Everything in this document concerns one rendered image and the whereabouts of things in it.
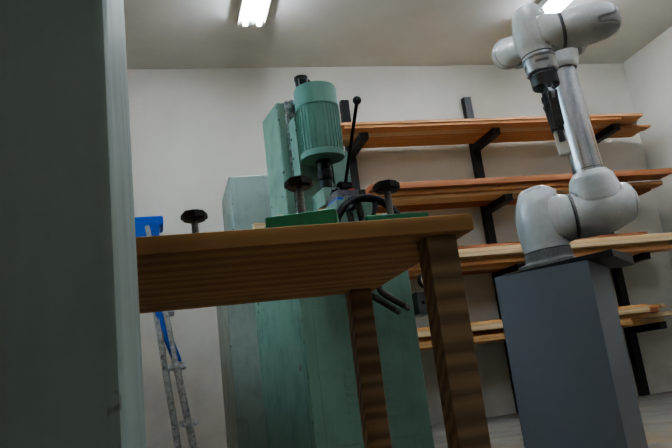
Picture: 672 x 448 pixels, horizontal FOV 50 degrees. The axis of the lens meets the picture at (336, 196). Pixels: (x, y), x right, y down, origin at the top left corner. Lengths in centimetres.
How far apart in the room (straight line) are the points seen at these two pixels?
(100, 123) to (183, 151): 506
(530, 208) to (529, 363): 50
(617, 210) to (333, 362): 107
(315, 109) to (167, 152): 251
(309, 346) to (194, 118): 309
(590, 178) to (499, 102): 357
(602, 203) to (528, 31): 68
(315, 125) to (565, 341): 124
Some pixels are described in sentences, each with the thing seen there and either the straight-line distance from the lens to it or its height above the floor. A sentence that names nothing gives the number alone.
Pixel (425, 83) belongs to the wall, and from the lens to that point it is 585.
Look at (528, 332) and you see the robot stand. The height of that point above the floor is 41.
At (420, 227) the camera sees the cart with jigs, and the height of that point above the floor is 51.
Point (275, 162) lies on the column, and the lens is 313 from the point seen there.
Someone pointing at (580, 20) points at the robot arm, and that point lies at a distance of 214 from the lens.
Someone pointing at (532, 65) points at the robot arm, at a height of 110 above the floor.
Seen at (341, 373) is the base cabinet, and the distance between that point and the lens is 257.
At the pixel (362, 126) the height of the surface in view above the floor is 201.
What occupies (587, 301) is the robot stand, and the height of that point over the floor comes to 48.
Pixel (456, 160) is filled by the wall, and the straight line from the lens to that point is 569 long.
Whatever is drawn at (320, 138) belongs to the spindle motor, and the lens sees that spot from 284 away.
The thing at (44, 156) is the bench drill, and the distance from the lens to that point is 20.
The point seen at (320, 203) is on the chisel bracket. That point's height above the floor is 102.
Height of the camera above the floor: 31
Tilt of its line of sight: 15 degrees up
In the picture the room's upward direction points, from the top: 7 degrees counter-clockwise
